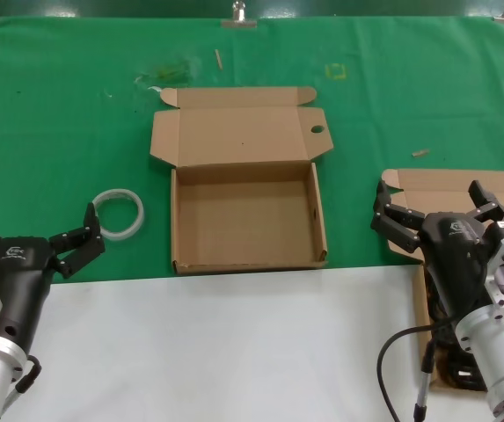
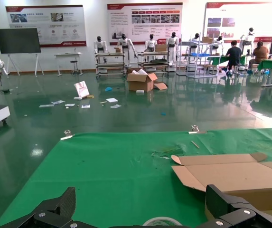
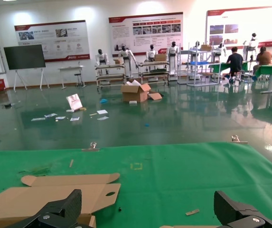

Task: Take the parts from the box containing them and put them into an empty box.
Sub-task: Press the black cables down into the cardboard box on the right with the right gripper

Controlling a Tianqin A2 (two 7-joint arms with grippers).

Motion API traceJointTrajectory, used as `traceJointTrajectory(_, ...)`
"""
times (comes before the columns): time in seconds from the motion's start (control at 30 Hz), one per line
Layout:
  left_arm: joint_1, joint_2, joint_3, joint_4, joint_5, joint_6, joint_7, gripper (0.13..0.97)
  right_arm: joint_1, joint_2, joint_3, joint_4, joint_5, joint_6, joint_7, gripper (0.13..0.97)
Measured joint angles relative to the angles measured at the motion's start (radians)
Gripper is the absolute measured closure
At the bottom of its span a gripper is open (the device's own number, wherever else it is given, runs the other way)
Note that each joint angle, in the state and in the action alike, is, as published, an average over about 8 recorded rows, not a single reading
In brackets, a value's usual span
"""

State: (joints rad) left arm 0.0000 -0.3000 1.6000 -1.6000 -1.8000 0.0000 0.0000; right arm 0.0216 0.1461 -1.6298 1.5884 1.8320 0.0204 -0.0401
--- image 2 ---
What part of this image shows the black display on stand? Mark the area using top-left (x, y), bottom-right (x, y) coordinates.
top-left (0, 28), bottom-right (45, 76)

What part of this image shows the large open cardboard box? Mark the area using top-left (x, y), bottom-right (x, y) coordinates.
top-left (126, 68), bottom-right (159, 93)

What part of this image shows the cardboard box with round hole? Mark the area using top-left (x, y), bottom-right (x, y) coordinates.
top-left (170, 152), bottom-right (272, 221)

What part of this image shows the clear tape roll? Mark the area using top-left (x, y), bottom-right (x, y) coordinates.
top-left (142, 216), bottom-right (181, 228)

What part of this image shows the green table cloth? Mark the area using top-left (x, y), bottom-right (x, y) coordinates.
top-left (0, 128), bottom-right (272, 228)

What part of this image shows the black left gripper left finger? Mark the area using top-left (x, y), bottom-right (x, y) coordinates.
top-left (0, 187), bottom-right (96, 228)

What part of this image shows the person in dark shirt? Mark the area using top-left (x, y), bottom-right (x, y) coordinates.
top-left (225, 40), bottom-right (243, 72)

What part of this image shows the metal binder clip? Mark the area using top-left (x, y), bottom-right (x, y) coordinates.
top-left (188, 124), bottom-right (207, 134)
top-left (60, 129), bottom-right (75, 141)

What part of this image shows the clear tape patch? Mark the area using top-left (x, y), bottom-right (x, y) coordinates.
top-left (151, 144), bottom-right (184, 160)

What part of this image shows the black stool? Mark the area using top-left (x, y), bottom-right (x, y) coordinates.
top-left (70, 60), bottom-right (80, 76)

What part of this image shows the person in brown shirt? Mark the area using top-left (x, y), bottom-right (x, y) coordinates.
top-left (248, 41), bottom-right (270, 70)

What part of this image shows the white humanoid robot black head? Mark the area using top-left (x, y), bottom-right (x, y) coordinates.
top-left (117, 33), bottom-right (138, 67)
top-left (188, 33), bottom-right (201, 56)
top-left (94, 36), bottom-right (108, 64)
top-left (144, 34), bottom-right (158, 52)
top-left (166, 32), bottom-right (180, 72)
top-left (239, 27), bottom-right (256, 52)
top-left (213, 35), bottom-right (225, 52)

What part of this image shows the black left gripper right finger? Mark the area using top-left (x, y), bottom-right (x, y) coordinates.
top-left (197, 184), bottom-right (272, 228)

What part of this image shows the metal rack cart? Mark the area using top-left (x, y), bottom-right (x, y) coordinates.
top-left (94, 52), bottom-right (127, 79)
top-left (137, 50), bottom-right (170, 75)

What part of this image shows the flat cardboard piece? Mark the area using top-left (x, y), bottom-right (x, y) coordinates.
top-left (153, 82), bottom-right (169, 91)

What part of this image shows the white table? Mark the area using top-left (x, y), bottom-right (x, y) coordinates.
top-left (54, 52), bottom-right (83, 77)

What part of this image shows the wall information board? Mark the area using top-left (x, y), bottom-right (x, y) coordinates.
top-left (204, 1), bottom-right (272, 44)
top-left (106, 2), bottom-right (183, 46)
top-left (5, 5), bottom-right (87, 48)

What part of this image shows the metal frame shelf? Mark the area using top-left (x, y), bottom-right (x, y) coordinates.
top-left (175, 32), bottom-right (220, 79)

